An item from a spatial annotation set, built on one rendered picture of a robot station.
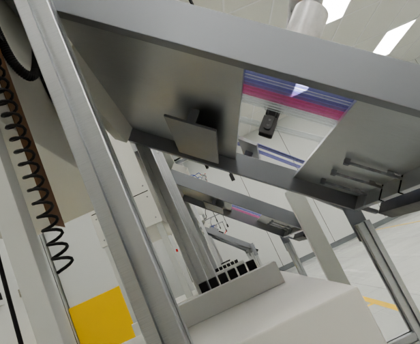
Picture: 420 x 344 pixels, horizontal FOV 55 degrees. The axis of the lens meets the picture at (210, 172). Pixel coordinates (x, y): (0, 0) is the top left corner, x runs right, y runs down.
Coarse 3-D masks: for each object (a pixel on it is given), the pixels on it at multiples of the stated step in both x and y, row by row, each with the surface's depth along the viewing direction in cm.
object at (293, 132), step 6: (240, 120) 90; (246, 120) 90; (252, 120) 90; (258, 126) 90; (276, 126) 89; (282, 126) 89; (282, 132) 89; (288, 132) 88; (294, 132) 88; (300, 132) 88; (306, 132) 88; (306, 138) 88; (312, 138) 87; (318, 138) 87
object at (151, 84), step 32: (96, 32) 67; (96, 64) 81; (128, 64) 76; (160, 64) 71; (192, 64) 67; (224, 64) 63; (128, 96) 94; (160, 96) 87; (192, 96) 81; (224, 96) 76; (160, 128) 113; (192, 128) 89; (224, 128) 94
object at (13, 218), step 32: (0, 0) 81; (0, 96) 58; (32, 96) 73; (0, 128) 56; (32, 128) 66; (0, 160) 52; (64, 160) 76; (0, 192) 51; (32, 192) 84; (64, 192) 93; (0, 224) 50; (32, 224) 52; (0, 256) 108; (32, 256) 49; (32, 288) 48; (32, 320) 47; (64, 320) 49
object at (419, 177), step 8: (400, 176) 87; (408, 176) 82; (416, 176) 79; (384, 184) 96; (392, 184) 90; (400, 184) 86; (408, 184) 81; (416, 184) 78; (368, 192) 106; (376, 192) 100; (384, 192) 94; (392, 192) 89; (400, 192) 86; (360, 200) 112; (368, 200) 104; (376, 200) 98; (384, 200) 95; (360, 208) 111
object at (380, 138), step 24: (360, 120) 67; (384, 120) 64; (408, 120) 62; (336, 144) 81; (360, 144) 77; (384, 144) 73; (408, 144) 70; (312, 168) 103; (336, 168) 96; (360, 168) 91; (384, 168) 86; (408, 168) 81
